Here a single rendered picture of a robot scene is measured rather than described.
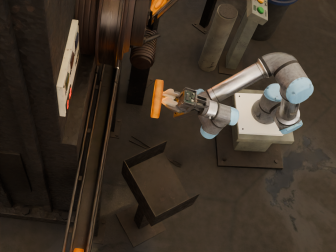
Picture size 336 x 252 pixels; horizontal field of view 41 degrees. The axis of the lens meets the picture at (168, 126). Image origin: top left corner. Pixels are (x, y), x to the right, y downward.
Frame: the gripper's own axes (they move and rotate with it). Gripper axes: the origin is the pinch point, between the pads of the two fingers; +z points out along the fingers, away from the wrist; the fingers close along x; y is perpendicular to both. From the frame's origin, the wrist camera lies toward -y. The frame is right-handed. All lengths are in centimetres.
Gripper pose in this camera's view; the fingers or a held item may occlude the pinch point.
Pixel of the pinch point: (158, 96)
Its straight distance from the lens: 184.0
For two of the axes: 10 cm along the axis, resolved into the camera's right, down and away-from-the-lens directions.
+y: 4.1, -3.9, -8.3
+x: -0.9, 8.8, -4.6
